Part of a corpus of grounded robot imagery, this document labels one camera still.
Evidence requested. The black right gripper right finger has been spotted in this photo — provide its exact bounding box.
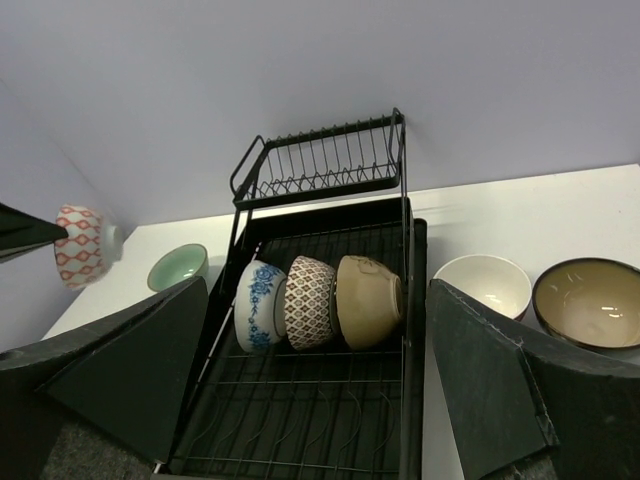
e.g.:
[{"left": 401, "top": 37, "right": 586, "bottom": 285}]
[{"left": 426, "top": 280, "right": 639, "bottom": 479}]

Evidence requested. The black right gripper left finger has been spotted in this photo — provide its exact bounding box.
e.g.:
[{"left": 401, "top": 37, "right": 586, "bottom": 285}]
[{"left": 1, "top": 278, "right": 208, "bottom": 479}]

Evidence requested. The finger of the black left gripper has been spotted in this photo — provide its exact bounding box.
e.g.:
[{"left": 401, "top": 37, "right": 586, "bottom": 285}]
[{"left": 0, "top": 204, "right": 68, "bottom": 263}]

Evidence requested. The dark blue patterned bowl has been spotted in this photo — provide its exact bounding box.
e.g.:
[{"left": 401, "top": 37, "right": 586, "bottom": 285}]
[{"left": 54, "top": 204, "right": 124, "bottom": 290}]

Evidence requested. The pale green bowl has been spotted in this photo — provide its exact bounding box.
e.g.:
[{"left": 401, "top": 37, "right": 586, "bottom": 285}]
[{"left": 147, "top": 243, "right": 209, "bottom": 292}]

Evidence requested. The blue and white floral bowl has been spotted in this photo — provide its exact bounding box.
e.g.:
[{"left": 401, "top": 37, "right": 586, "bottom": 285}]
[{"left": 234, "top": 260, "right": 287, "bottom": 353}]

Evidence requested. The black bowl tan outside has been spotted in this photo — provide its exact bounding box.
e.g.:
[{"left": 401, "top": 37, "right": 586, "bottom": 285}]
[{"left": 336, "top": 255, "right": 403, "bottom": 350}]

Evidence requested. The red lattice patterned bowl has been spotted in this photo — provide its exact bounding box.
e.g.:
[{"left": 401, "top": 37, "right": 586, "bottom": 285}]
[{"left": 284, "top": 255, "right": 337, "bottom": 351}]

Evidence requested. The black dish rack tray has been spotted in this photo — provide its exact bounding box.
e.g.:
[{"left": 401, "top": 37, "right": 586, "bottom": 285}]
[{"left": 154, "top": 197, "right": 427, "bottom": 479}]

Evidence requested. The brown bowl cream inside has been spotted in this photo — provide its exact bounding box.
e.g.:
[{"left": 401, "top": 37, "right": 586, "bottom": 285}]
[{"left": 532, "top": 257, "right": 639, "bottom": 352}]

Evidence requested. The white bowl brown outside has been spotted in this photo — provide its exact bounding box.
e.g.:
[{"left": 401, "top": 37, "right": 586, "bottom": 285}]
[{"left": 433, "top": 254, "right": 532, "bottom": 321}]

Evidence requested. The black wire plate rack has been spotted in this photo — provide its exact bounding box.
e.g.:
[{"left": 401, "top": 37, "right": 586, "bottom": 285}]
[{"left": 230, "top": 108, "right": 406, "bottom": 211}]

